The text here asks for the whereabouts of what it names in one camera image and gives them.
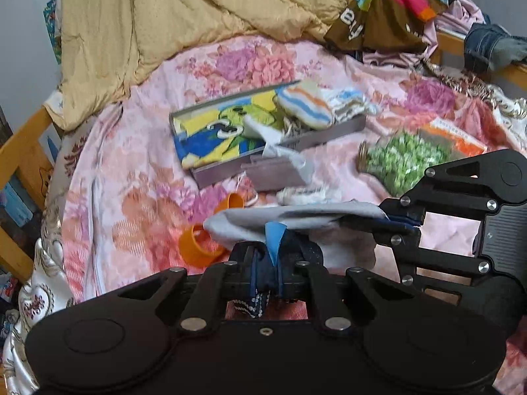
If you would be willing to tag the grey flat packet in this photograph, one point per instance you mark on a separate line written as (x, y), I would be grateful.
(271, 173)

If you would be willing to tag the teal wall poster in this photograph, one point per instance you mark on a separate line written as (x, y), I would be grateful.
(51, 24)

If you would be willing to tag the blue jeans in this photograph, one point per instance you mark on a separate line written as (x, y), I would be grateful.
(490, 47)

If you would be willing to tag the striped white sock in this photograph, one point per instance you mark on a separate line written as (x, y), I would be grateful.
(304, 107)

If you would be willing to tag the small orange cup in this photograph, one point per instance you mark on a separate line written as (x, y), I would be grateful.
(234, 202)

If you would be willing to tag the brown multicoloured garment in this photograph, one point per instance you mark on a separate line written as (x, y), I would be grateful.
(387, 28)

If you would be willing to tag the grey beige knit sock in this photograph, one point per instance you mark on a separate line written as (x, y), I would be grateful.
(292, 129)

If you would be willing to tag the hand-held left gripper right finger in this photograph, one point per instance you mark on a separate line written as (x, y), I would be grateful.
(280, 279)

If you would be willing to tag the beige quilted blanket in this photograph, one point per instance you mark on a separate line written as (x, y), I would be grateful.
(164, 16)

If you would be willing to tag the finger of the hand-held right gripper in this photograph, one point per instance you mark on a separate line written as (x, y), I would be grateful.
(405, 242)
(416, 209)

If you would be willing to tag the orange plastic cup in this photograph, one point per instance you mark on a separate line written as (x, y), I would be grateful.
(193, 251)

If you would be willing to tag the black striped sock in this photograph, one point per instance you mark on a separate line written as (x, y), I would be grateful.
(253, 306)

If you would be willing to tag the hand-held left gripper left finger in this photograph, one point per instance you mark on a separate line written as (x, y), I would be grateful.
(255, 273)

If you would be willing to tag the grey box with cartoon print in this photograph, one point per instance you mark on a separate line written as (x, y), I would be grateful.
(210, 140)

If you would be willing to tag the pale pink clothing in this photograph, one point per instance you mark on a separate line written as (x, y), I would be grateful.
(461, 12)

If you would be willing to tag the light grey cloth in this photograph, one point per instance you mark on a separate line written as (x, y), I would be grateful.
(288, 214)

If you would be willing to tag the white towel with blue stripe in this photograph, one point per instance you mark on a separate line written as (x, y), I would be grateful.
(350, 101)

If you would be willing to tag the wooden bed rail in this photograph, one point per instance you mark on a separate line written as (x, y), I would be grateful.
(24, 135)
(510, 78)

